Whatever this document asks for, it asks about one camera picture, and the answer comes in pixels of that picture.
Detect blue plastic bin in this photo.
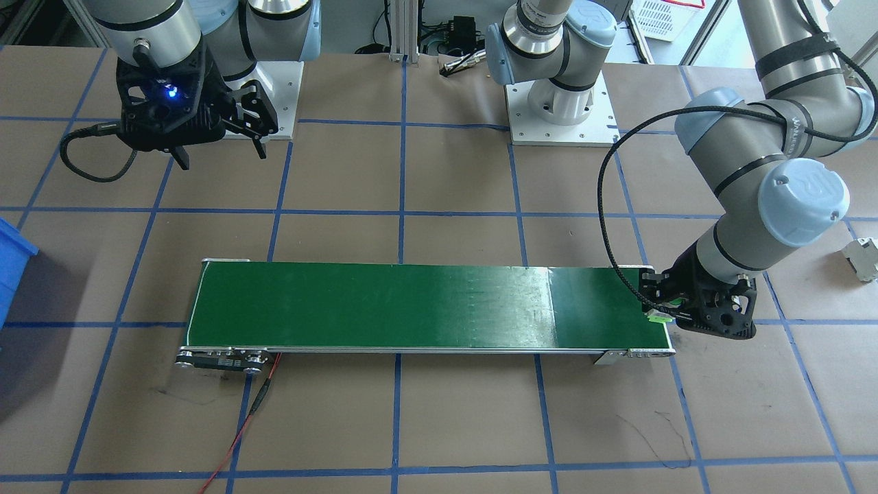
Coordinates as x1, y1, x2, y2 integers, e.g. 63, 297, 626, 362
0, 218, 39, 329

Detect silver metal tool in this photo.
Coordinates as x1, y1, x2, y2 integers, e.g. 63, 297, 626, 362
439, 51, 489, 78

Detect black power adapter box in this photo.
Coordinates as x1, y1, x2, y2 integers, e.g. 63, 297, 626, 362
449, 16, 484, 49

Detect green conveyor belt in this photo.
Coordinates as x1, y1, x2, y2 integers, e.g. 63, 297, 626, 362
175, 259, 676, 375

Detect white plastic basket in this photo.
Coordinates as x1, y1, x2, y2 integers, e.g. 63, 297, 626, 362
628, 0, 707, 42

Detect white square base plate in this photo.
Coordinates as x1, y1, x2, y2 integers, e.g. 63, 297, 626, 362
504, 69, 620, 146
223, 60, 305, 141

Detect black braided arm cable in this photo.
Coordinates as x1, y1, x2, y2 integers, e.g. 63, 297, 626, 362
597, 27, 878, 311

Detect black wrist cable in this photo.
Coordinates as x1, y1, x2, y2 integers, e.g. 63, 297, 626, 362
60, 120, 141, 183

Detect small white bracket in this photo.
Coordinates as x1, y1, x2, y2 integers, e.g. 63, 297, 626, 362
842, 237, 878, 283

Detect red and black conveyor cable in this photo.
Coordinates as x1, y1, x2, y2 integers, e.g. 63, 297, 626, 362
199, 353, 282, 494

